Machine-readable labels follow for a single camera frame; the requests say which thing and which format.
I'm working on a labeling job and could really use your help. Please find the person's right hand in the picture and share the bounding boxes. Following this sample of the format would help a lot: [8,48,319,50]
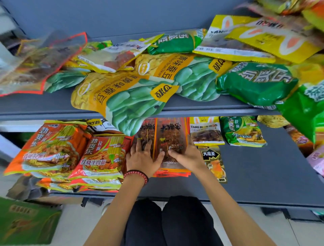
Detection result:
[168,136,207,174]

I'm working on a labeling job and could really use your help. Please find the person's left hand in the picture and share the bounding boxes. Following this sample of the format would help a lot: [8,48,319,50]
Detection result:
[126,138,165,178]

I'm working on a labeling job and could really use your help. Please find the clear orange-edged skewer snack packet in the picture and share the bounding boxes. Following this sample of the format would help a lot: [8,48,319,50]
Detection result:
[153,117,191,173]

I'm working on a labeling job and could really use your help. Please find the person's left forearm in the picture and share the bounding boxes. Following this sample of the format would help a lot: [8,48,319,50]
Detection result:
[83,173,148,246]

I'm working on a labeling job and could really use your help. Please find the person's right forearm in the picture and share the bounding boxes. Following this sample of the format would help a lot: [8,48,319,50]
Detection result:
[194,168,277,246]

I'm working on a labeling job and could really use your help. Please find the clear dark skewer snack packet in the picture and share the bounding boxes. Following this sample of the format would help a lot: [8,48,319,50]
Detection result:
[134,118,156,158]

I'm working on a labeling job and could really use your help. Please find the orange-edged snack packet underneath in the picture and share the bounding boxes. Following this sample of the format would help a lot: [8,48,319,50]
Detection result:
[153,168,192,178]

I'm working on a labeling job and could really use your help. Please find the yellow packet with brown snack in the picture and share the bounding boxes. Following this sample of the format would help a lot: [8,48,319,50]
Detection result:
[189,116,225,146]

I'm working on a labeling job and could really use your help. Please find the red noodle packet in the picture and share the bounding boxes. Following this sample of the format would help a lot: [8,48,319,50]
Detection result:
[69,178,123,193]
[68,135,134,182]

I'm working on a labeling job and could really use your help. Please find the small black yellow snack packet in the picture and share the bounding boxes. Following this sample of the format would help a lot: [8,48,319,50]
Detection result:
[198,145,228,184]

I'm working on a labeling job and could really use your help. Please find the yellow white label packet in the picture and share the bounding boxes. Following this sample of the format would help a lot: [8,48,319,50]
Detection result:
[86,118,123,134]

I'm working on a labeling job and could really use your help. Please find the large yellow green bean packet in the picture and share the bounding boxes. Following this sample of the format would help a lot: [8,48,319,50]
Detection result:
[71,72,180,137]
[44,68,89,94]
[134,53,233,102]

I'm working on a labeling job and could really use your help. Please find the person's black trousers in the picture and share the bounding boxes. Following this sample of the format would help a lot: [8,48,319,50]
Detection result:
[124,196,224,246]

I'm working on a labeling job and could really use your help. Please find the small green noodle packet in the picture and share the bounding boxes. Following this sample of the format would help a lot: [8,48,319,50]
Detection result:
[219,116,268,148]

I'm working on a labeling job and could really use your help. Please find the orange noodle packet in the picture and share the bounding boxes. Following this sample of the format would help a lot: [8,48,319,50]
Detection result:
[4,123,92,178]
[36,177,76,193]

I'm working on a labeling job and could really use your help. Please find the grey lower shelf board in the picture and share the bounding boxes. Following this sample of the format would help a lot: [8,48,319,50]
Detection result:
[48,121,324,210]

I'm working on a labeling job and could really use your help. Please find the grey shelf board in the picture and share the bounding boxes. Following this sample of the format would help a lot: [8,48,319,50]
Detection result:
[48,121,324,210]
[0,27,282,121]

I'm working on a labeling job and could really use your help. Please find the pale yellow meat snack packet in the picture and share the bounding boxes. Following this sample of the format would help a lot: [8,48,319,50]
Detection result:
[77,34,164,74]

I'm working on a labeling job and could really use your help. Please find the large green noodle packet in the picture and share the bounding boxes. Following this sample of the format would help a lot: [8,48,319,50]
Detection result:
[216,61,300,110]
[276,81,324,144]

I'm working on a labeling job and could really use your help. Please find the grey upper shelf board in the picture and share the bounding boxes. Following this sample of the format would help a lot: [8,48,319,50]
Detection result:
[0,27,282,121]

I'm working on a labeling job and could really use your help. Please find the yellow white snack packet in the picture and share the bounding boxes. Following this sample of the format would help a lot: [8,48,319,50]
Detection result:
[193,15,277,64]
[225,17,324,64]

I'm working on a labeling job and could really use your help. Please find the grey plastic bag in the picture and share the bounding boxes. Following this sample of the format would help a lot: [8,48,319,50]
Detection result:
[6,174,50,201]

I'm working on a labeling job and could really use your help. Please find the orange brown snack packet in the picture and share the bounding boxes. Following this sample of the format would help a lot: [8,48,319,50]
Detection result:
[286,125,317,157]

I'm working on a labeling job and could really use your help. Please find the clear red-edged snack packet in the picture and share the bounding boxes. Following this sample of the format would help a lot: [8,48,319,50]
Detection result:
[0,31,88,97]

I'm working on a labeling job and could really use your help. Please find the green cardboard box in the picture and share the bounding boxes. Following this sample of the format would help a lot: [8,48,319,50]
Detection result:
[0,197,63,245]

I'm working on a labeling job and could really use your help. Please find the pink snack packet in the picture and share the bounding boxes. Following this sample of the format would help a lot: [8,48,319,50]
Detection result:
[306,145,324,177]

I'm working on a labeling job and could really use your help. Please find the plain yellow snack packet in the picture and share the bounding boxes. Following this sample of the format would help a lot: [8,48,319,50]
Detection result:
[288,54,324,87]

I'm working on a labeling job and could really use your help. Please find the yellow orange packets pile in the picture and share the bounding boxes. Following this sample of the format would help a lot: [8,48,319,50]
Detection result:
[237,0,324,32]

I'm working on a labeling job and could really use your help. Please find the red bead bracelet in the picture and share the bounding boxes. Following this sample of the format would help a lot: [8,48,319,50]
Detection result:
[123,169,149,186]

